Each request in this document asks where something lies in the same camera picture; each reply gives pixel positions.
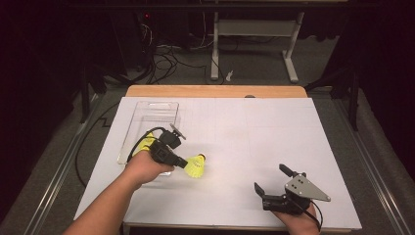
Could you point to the black equipment with red light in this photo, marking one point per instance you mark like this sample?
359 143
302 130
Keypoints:
133 39

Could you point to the white metal desk frame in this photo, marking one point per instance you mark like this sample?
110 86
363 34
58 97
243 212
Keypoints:
257 27

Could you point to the white board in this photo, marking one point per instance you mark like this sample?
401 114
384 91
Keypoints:
277 130

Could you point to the person's left hand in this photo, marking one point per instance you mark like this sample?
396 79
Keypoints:
145 169

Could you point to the small white floor object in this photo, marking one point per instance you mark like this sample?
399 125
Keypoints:
230 75

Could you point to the yellow shuttlecock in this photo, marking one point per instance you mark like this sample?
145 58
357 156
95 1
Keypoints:
195 167
143 145

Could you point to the dark round table grommet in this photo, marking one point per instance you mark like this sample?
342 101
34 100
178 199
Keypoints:
250 96

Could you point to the black metal stand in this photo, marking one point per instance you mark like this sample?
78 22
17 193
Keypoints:
354 104
85 98

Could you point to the person's right hand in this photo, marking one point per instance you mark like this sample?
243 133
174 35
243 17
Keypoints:
300 225

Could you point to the wooden table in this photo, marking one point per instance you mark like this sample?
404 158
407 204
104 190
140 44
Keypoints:
215 91

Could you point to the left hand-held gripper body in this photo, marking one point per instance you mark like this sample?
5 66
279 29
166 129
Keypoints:
169 139

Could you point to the clear plastic tray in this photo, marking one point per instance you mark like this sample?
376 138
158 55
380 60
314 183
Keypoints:
156 114

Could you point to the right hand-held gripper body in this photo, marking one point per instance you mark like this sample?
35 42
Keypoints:
303 191

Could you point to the metal floor rail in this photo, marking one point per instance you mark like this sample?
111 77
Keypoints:
375 182
58 176

